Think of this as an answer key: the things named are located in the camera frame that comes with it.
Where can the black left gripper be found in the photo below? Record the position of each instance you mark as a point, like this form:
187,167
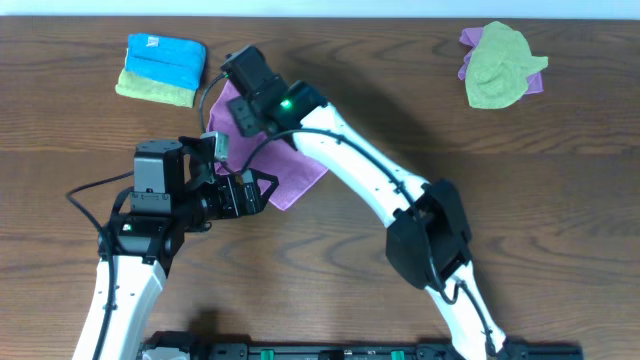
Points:
248,195

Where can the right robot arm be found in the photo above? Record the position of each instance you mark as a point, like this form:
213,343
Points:
427,232

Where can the crumpled green cloth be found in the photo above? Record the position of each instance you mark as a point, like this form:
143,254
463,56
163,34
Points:
499,68

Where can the purple microfibre cloth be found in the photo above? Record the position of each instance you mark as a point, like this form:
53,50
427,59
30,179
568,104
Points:
296,172

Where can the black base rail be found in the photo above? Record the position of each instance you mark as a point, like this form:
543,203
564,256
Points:
183,345

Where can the folded green cloth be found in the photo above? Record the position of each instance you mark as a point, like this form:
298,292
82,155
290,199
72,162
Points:
134,86

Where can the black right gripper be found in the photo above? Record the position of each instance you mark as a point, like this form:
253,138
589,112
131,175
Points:
241,111

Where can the folded blue cloth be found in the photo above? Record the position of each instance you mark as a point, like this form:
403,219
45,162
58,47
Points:
173,61

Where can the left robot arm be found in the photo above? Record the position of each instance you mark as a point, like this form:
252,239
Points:
176,191

